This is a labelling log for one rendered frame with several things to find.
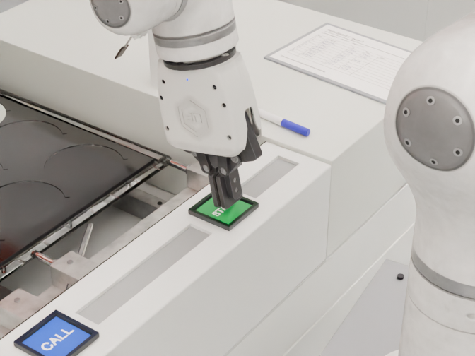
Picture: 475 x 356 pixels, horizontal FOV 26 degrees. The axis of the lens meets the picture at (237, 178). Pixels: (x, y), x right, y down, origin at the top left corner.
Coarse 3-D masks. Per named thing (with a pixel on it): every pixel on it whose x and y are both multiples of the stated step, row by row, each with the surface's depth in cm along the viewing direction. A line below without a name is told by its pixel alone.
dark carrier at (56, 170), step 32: (0, 128) 140; (32, 128) 140; (64, 128) 140; (0, 160) 133; (32, 160) 133; (64, 160) 133; (96, 160) 133; (128, 160) 133; (0, 192) 127; (32, 192) 127; (64, 192) 127; (96, 192) 127; (0, 224) 121; (32, 224) 121; (0, 256) 116
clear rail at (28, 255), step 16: (160, 160) 132; (144, 176) 130; (112, 192) 126; (128, 192) 128; (96, 208) 124; (64, 224) 121; (80, 224) 122; (48, 240) 118; (16, 256) 115; (32, 256) 116; (0, 272) 113
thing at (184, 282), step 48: (288, 192) 116; (144, 240) 108; (192, 240) 109; (240, 240) 108; (288, 240) 118; (96, 288) 102; (144, 288) 102; (192, 288) 103; (240, 288) 112; (288, 288) 122; (144, 336) 99; (192, 336) 106; (240, 336) 116
